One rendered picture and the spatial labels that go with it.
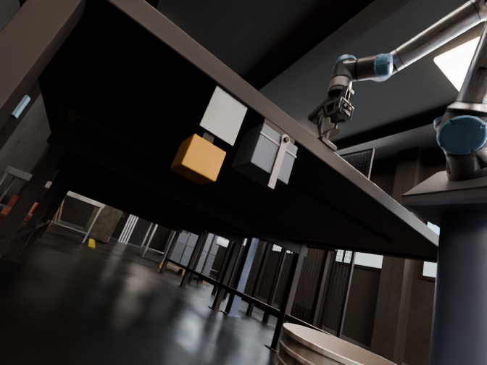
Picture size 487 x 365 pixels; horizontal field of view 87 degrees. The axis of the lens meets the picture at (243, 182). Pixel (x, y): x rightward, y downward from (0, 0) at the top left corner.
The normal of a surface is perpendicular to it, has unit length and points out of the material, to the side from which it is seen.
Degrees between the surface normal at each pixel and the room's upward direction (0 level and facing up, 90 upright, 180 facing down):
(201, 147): 90
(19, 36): 90
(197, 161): 90
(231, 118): 90
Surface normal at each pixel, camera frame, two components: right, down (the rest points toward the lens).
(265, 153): 0.55, -0.10
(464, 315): -0.67, -0.44
